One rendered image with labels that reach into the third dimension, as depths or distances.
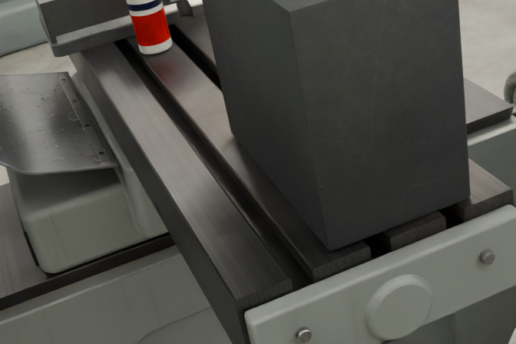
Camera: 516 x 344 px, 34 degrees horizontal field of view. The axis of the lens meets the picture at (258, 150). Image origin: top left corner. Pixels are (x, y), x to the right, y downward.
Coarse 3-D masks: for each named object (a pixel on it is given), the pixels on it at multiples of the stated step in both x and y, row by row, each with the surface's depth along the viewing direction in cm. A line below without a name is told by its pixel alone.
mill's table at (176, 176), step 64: (128, 64) 98; (192, 64) 95; (128, 128) 84; (192, 128) 86; (192, 192) 71; (256, 192) 69; (512, 192) 63; (192, 256) 71; (256, 256) 62; (320, 256) 60; (384, 256) 61; (448, 256) 61; (512, 256) 64; (256, 320) 57; (320, 320) 59; (384, 320) 61
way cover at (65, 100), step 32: (0, 96) 109; (32, 96) 110; (64, 96) 111; (0, 128) 98; (32, 128) 101; (64, 128) 102; (96, 128) 102; (0, 160) 88; (32, 160) 93; (64, 160) 93
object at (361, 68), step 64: (256, 0) 57; (320, 0) 52; (384, 0) 53; (448, 0) 55; (256, 64) 62; (320, 64) 54; (384, 64) 55; (448, 64) 57; (256, 128) 68; (320, 128) 56; (384, 128) 57; (448, 128) 59; (320, 192) 58; (384, 192) 60; (448, 192) 62
